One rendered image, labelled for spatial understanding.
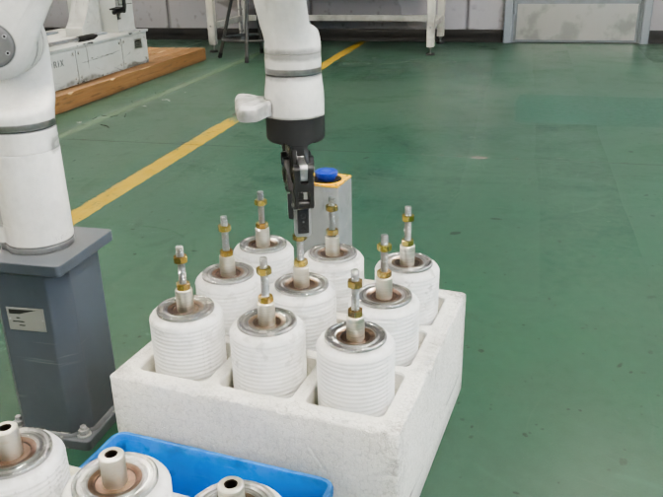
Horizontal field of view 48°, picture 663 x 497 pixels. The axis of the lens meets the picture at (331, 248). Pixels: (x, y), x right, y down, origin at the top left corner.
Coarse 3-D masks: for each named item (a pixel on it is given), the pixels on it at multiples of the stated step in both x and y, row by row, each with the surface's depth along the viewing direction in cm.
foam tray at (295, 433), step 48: (432, 336) 104; (144, 384) 94; (192, 384) 94; (432, 384) 99; (144, 432) 97; (192, 432) 94; (240, 432) 91; (288, 432) 89; (336, 432) 86; (384, 432) 84; (432, 432) 103; (336, 480) 89; (384, 480) 86
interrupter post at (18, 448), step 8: (0, 424) 69; (8, 424) 69; (16, 424) 69; (0, 432) 68; (8, 432) 68; (16, 432) 69; (0, 440) 68; (8, 440) 68; (16, 440) 69; (0, 448) 68; (8, 448) 69; (16, 448) 69; (0, 456) 69; (8, 456) 69; (16, 456) 69
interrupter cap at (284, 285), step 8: (312, 272) 106; (280, 280) 104; (288, 280) 105; (312, 280) 105; (320, 280) 104; (328, 280) 104; (280, 288) 102; (288, 288) 102; (296, 288) 103; (304, 288) 103; (312, 288) 102; (320, 288) 102; (296, 296) 100; (304, 296) 100
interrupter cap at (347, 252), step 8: (312, 248) 115; (320, 248) 115; (344, 248) 115; (352, 248) 115; (312, 256) 112; (320, 256) 112; (328, 256) 113; (336, 256) 113; (344, 256) 112; (352, 256) 112
